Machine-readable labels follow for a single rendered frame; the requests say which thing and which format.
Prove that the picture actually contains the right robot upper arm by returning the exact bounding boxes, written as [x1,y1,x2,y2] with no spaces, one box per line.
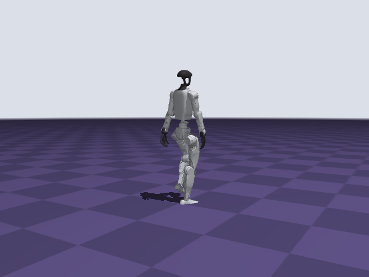
[187,91,199,118]

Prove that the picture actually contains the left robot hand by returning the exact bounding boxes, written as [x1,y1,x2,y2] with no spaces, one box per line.
[160,128,169,147]

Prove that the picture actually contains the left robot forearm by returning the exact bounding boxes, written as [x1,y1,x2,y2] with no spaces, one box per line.
[161,113,172,132]

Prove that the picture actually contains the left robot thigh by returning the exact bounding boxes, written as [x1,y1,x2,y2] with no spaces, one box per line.
[171,131,189,162]

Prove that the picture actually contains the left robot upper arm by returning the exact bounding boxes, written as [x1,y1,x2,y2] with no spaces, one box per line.
[167,91,174,117]

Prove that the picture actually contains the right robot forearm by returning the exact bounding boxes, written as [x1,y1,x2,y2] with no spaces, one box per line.
[196,111,206,134]

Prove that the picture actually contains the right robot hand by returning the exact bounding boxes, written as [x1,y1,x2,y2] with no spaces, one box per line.
[200,132,206,149]

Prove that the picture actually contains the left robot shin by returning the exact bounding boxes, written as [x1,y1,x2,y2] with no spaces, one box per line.
[178,155,190,187]

